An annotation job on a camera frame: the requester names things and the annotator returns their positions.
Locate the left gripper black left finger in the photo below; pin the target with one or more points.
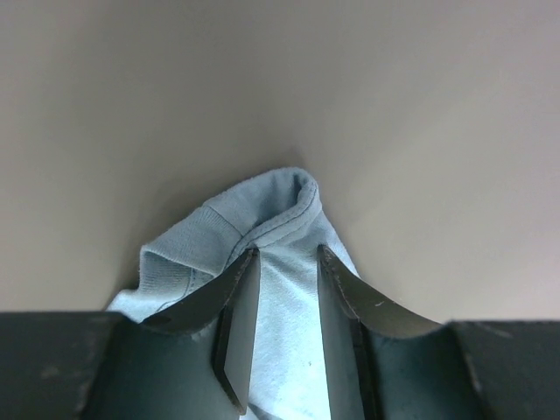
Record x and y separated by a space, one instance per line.
189 361

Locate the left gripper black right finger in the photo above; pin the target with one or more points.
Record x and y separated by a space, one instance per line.
383 361

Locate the grey-blue t-shirt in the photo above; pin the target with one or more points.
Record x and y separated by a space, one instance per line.
279 213

